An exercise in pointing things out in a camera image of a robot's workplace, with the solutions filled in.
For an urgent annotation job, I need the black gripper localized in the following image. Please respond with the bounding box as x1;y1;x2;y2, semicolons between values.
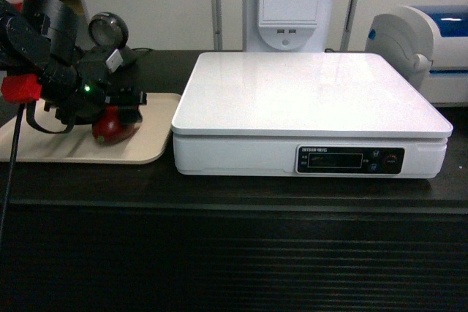
39;46;147;124

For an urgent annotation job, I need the dark red mango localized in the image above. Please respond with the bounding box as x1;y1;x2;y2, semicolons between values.
91;106;139;145

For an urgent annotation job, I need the black checkout counter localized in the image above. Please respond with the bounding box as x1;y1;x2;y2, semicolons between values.
0;48;468;312

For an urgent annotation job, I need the white checkout scale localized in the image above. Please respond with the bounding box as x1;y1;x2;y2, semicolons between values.
172;53;453;178

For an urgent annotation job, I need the black barcode scanner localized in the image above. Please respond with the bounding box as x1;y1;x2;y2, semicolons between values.
88;12;136;68

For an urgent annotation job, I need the beige plastic tray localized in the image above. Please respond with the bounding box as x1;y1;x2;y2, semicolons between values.
17;93;181;164

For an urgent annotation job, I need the white receipt printer kiosk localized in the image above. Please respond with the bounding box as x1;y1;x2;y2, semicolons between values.
243;0;333;53

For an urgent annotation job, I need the white blue label printer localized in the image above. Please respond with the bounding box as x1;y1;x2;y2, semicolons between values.
365;5;467;107

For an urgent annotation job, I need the red camera mount block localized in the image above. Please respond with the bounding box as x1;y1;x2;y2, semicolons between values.
1;74;42;104

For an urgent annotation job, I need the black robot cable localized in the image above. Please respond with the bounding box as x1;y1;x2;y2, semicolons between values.
0;102;27;254

